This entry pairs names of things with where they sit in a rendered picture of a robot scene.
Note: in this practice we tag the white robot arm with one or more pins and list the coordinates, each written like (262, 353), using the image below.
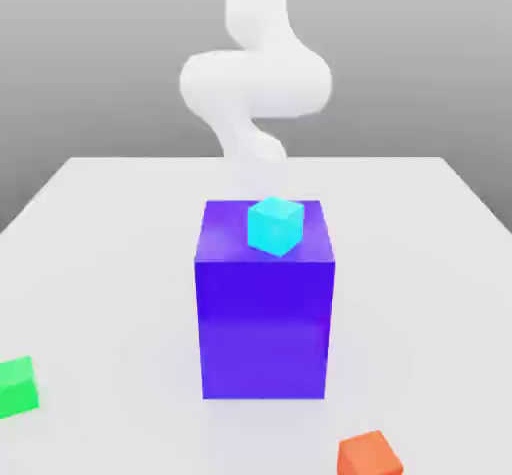
(256, 83)

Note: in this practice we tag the small cyan cube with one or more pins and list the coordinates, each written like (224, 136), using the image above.
(274, 225)

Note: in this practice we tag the small orange cube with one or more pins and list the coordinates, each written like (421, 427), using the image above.
(368, 455)

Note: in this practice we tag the small green cube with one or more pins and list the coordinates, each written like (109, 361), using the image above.
(16, 387)

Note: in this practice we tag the large blue box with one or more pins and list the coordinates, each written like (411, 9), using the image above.
(264, 323)

